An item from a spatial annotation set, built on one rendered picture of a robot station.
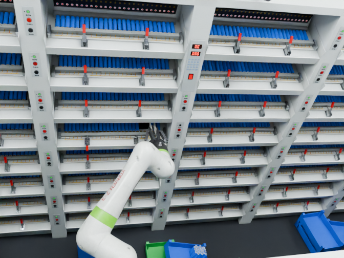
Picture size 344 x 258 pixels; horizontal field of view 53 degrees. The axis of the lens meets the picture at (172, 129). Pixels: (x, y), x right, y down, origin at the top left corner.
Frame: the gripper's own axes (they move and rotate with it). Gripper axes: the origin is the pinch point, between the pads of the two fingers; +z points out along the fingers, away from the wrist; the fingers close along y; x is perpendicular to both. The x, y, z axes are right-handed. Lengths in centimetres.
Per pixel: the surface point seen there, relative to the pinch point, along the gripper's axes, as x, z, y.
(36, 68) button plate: -39, -12, 56
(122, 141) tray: 7.6, -2.0, 17.0
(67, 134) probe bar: 3.7, -0.2, 46.2
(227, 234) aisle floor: 99, 2, -66
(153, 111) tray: -12.6, -3.7, 1.0
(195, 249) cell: 92, -14, -36
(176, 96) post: -24.3, -8.2, -8.9
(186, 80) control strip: -34.9, -11.7, -11.8
